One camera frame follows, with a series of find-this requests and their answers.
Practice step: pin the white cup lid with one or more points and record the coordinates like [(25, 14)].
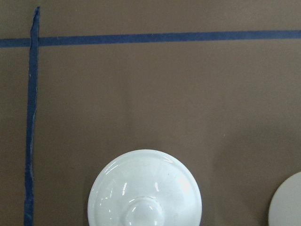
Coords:
[(145, 188)]

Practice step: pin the white enamel cup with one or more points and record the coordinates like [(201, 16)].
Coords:
[(285, 205)]

